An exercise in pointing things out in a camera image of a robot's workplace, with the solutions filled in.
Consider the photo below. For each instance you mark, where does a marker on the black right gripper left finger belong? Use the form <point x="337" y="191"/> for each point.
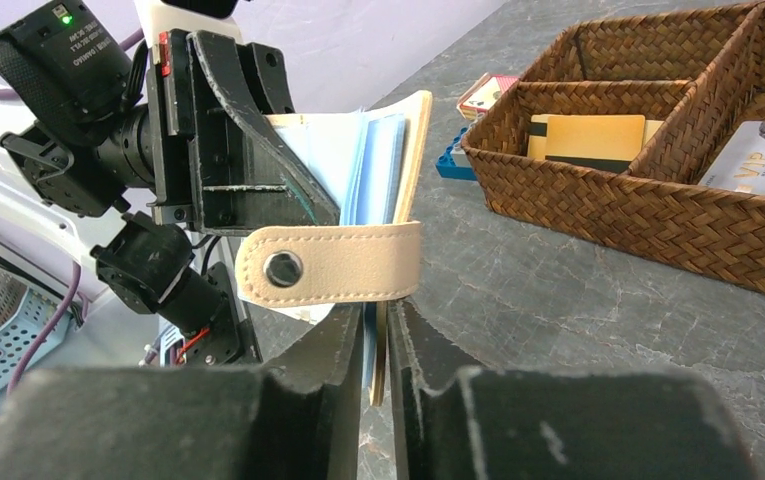
<point x="294" y="417"/>

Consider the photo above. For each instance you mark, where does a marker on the brown woven divided basket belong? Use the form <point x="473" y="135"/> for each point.
<point x="700" y="73"/>

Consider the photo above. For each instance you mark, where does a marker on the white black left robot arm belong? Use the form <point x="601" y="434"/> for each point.
<point x="11" y="212"/>

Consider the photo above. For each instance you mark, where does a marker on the yellow cards in basket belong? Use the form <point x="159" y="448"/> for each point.
<point x="602" y="142"/>

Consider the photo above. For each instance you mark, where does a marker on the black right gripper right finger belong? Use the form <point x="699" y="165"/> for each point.
<point x="455" y="418"/>

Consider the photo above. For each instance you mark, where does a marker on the beige leather card holder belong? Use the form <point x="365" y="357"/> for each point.
<point x="370" y="162"/>

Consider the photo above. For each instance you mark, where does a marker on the playing card box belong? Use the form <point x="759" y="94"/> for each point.
<point x="483" y="94"/>

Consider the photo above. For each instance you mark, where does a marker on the silver cards in basket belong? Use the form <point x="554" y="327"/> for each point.
<point x="740" y="165"/>

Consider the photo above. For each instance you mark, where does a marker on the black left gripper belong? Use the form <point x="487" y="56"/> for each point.
<point x="177" y="138"/>

